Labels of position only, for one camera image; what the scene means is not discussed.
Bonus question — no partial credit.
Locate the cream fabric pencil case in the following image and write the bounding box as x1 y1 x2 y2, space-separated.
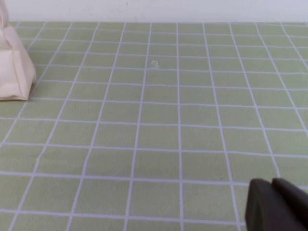
0 0 37 101

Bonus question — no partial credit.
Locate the green grid cutting mat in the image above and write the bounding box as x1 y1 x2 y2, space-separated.
0 21 308 231

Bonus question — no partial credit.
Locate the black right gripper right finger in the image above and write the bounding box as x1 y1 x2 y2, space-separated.
271 177 308 231

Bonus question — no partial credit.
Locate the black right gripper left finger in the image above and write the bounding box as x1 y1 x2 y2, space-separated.
244 178 293 231

